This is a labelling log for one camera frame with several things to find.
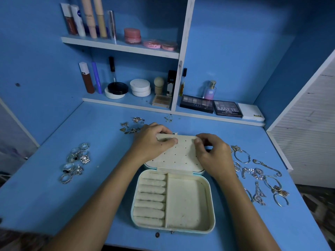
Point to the person's left forearm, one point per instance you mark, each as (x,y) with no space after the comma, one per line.
(94,211)

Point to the short beige cosmetic tube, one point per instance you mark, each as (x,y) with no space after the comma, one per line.
(100,18)

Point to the cream jewellery box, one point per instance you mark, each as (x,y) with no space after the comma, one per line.
(186,204)

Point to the white flat box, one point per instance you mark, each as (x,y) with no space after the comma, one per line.
(252,112)

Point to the square brown powder compact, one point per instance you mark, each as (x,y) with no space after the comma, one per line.
(162,100)

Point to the white shelf unit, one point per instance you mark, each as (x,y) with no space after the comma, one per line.
(186,28)

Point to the white framed marbled panel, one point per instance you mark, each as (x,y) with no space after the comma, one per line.
(13,143)

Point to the person's right hand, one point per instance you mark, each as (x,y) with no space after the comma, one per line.
(217,156)

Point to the pink round jar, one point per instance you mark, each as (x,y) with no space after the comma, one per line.
(132,36)

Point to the brown lipstick tube white cap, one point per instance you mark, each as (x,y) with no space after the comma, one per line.
(88,80)

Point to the white tube blue label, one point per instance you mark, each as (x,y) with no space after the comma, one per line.
(78,23)

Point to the black makeup brush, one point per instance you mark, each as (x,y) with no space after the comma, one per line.
(112,68)

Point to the beige makeup sponge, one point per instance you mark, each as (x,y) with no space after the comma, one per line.
(158,84)

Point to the blue cosmetic tube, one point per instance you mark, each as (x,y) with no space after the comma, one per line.
(97,78)

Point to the pile of silver rings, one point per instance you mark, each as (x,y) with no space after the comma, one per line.
(85,159)

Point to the dark eyeshadow palette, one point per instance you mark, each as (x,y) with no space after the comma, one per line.
(197,103)

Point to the tall beige cosmetic tube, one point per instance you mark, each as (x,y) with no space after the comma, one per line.
(89,18)

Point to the black lettered eyeshadow palette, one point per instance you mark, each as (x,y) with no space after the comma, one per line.
(228,108)

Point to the person's right forearm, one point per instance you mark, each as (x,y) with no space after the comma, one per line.
(248,219)

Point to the black cosmetic bottle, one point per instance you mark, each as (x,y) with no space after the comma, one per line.
(171,83)

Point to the white bowl black inside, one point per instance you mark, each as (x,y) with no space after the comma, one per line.
(117,88)

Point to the white slatted cabinet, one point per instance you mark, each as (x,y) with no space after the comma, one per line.
(314,138)

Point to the white round cream jar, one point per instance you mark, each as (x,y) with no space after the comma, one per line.
(140,87)

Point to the small pink perfume bottle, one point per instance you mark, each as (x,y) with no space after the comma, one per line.
(209,91)

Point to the pile of small earrings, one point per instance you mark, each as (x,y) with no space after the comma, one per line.
(137,120)

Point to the thin dark cosmetic bottle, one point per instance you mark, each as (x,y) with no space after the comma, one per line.
(182,82)

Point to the person's left hand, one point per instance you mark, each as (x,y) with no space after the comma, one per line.
(149,143)

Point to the pink flat compact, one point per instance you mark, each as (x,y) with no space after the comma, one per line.
(152,44)
(169,46)

